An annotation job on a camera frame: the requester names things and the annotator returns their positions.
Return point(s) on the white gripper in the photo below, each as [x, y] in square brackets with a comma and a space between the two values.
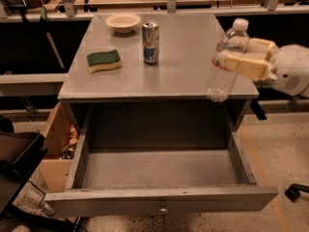
[292, 69]

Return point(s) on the clear plastic water bottle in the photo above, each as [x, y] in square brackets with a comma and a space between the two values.
[220, 82]

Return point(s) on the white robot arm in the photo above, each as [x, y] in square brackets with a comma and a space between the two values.
[285, 69]

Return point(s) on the open grey top drawer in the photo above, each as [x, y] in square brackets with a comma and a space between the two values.
[121, 168]

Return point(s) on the small round drawer knob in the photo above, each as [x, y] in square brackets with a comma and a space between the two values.
[163, 210]

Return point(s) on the silver blue drink can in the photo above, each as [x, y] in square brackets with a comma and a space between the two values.
[150, 40]

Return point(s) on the grey metal cabinet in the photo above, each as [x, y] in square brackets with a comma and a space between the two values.
[170, 94]

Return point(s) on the white ceramic bowl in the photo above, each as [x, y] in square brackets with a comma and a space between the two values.
[123, 23]

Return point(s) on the black chair caster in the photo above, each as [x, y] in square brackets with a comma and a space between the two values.
[294, 190]

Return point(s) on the green yellow sponge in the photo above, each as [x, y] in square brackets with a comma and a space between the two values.
[104, 61]

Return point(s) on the open cardboard box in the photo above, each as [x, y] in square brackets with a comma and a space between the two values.
[55, 170]

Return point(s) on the black bin on cart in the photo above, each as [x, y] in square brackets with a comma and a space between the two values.
[20, 154]

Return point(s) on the grey metal shelf rail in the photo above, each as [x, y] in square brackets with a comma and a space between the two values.
[12, 85]

